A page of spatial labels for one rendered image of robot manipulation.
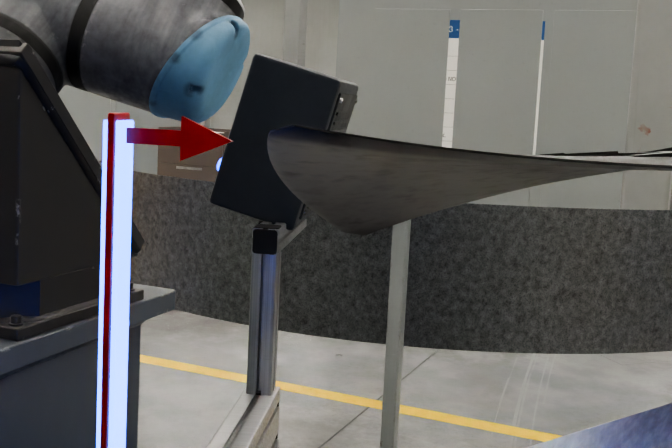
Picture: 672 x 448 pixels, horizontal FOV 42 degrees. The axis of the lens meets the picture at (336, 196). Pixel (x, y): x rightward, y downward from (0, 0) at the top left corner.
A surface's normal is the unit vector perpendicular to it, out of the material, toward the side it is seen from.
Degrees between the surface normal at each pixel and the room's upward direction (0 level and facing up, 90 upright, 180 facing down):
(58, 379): 90
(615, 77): 90
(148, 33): 72
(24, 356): 90
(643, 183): 90
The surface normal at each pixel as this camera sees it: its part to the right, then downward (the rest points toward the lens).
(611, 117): -0.40, 0.08
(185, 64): -0.07, 0.07
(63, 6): -0.03, -0.22
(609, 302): 0.22, 0.12
